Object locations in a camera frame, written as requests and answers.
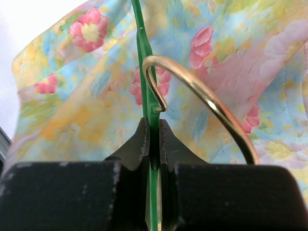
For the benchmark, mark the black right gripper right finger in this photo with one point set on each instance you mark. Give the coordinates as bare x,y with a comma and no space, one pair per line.
198,196

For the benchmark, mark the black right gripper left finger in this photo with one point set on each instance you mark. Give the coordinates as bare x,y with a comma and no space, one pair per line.
108,195

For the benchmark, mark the aluminium mounting rail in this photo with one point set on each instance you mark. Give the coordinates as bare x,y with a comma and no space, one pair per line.
5,143

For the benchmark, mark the green plastic hanger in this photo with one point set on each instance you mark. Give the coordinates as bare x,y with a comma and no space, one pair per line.
154,103

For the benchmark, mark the floral pastel skirt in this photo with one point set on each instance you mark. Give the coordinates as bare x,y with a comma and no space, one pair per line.
80,88

